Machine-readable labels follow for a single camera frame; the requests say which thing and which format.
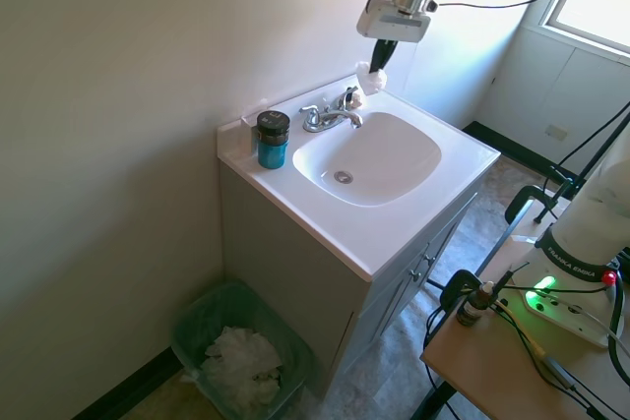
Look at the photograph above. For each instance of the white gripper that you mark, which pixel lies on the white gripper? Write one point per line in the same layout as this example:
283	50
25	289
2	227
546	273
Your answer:
394	24

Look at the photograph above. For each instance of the white tissue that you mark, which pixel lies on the white tissue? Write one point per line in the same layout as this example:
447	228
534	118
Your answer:
374	80

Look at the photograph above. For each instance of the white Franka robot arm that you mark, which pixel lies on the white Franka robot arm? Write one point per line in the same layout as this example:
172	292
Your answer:
583	223

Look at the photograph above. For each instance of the green trash bin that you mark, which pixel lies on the green trash bin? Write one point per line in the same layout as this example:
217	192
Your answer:
197	321

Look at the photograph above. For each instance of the chrome faucet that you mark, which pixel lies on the chrome faucet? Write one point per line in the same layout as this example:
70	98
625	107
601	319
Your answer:
327	117

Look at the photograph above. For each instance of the chrome sink drain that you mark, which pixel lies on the chrome sink drain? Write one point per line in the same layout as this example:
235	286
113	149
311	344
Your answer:
343	176

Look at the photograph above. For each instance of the blue bottle with black lid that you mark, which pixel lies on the blue bottle with black lid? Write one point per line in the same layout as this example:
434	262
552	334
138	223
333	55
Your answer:
271	149

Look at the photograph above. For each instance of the white sink top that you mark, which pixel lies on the white sink top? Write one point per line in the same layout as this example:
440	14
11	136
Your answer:
423	203

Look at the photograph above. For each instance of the black baseboard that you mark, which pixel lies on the black baseboard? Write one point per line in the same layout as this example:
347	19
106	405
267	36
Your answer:
123	385
512	147

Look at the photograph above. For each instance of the black table clamp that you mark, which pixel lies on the black table clamp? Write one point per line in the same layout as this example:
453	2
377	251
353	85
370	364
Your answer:
517	203
455	287

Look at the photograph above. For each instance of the round metal cabinet knob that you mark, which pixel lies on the round metal cabinet knob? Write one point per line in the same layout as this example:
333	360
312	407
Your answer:
429	259
415	275

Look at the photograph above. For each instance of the grey vanity cabinet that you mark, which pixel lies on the grey vanity cabinet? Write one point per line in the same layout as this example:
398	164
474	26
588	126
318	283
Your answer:
315	282

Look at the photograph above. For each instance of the brown dropper bottle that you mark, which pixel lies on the brown dropper bottle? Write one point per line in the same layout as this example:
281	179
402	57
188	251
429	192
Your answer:
472	309

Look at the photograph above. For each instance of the light wooden table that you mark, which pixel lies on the light wooden table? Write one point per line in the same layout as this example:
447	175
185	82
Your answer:
482	366

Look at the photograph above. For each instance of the pile of white tissues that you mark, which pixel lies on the pile of white tissues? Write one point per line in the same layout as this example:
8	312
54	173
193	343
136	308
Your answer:
241	366

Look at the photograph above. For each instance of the small grey wrist camera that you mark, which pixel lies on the small grey wrist camera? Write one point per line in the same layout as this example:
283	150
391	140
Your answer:
431	5

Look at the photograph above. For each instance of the beige wall outlet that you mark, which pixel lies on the beige wall outlet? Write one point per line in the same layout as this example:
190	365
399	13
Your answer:
556	132

